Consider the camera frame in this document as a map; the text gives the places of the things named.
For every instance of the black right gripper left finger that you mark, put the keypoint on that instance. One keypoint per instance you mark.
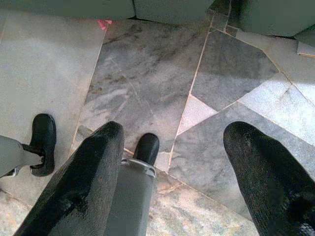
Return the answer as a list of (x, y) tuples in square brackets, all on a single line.
[(81, 177)]

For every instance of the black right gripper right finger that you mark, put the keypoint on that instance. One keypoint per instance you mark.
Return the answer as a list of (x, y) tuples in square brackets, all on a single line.
[(270, 184)]

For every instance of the grey right robot leg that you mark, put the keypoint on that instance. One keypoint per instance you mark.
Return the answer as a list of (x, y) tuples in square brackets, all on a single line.
[(135, 196)]

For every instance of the grey robot leg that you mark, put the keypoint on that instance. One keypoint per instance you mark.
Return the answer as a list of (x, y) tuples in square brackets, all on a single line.
[(135, 196), (12, 152)]

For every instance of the black left robot foot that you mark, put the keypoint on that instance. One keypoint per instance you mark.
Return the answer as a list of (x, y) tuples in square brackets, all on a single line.
[(44, 132)]

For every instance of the black robot foot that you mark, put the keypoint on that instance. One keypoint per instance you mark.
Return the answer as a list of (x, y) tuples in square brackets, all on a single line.
[(147, 147), (44, 132)]

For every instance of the black right robot foot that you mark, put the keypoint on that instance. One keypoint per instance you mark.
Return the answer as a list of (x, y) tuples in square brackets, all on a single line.
[(147, 147)]

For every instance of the grey left robot leg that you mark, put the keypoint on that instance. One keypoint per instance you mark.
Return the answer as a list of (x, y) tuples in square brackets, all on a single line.
[(12, 152)]

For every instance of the green leather sofa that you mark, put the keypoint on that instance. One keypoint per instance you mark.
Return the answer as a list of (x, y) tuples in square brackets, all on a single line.
[(160, 8)]

